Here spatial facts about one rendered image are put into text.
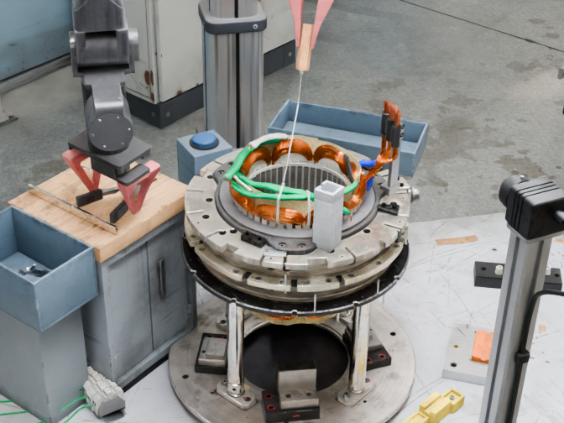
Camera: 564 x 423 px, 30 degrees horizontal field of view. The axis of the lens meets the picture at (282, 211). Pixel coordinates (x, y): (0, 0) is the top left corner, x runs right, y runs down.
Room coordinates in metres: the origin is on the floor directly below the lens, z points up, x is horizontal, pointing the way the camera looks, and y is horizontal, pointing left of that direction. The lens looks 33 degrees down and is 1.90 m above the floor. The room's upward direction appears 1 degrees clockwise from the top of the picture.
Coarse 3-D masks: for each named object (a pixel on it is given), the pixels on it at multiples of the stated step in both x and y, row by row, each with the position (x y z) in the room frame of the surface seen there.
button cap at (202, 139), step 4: (204, 132) 1.54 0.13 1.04; (196, 136) 1.52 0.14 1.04; (200, 136) 1.52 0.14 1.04; (204, 136) 1.52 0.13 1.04; (208, 136) 1.52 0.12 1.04; (212, 136) 1.52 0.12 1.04; (192, 140) 1.51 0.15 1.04; (196, 140) 1.51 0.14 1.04; (200, 140) 1.51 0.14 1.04; (204, 140) 1.51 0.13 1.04; (208, 140) 1.51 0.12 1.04; (212, 140) 1.51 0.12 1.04; (216, 140) 1.52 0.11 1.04; (196, 144) 1.50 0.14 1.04; (200, 144) 1.50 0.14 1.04; (204, 144) 1.50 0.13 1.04; (208, 144) 1.50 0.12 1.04; (212, 144) 1.51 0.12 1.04
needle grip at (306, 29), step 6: (306, 24) 1.26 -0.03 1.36; (312, 24) 1.27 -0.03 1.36; (300, 30) 1.27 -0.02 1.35; (306, 30) 1.26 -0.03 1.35; (312, 30) 1.26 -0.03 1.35; (300, 36) 1.26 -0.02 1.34; (306, 36) 1.26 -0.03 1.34; (300, 42) 1.26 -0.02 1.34; (306, 42) 1.25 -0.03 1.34; (300, 48) 1.25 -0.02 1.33; (306, 48) 1.25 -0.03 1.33; (300, 54) 1.25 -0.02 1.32; (306, 54) 1.25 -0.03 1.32; (300, 60) 1.25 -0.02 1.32; (306, 60) 1.25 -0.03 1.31; (300, 66) 1.24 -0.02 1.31; (306, 66) 1.24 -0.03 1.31
